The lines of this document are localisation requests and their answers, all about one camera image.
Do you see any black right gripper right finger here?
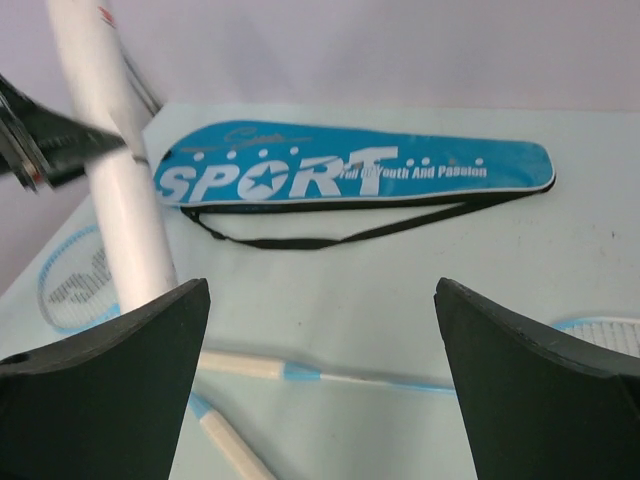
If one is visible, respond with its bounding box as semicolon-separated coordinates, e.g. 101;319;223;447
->
434;278;639;479

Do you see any aluminium frame post left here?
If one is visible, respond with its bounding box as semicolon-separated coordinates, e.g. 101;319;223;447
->
120;44;163;116

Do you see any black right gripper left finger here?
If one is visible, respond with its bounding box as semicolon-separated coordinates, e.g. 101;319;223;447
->
1;279;210;479

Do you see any blue racket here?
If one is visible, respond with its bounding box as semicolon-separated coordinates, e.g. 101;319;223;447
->
197;316;639;395
37;224;275;480

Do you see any white cardboard shuttlecock tube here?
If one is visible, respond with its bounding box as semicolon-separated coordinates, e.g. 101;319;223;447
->
46;1;177;313

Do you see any black bag shoulder strap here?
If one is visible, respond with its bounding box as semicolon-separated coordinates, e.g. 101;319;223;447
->
180;187;551;251

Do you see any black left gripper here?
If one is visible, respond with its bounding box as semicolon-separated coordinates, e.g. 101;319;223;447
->
1;78;125;191

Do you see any blue sport racket bag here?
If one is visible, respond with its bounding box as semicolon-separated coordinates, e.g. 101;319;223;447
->
153;120;556;208

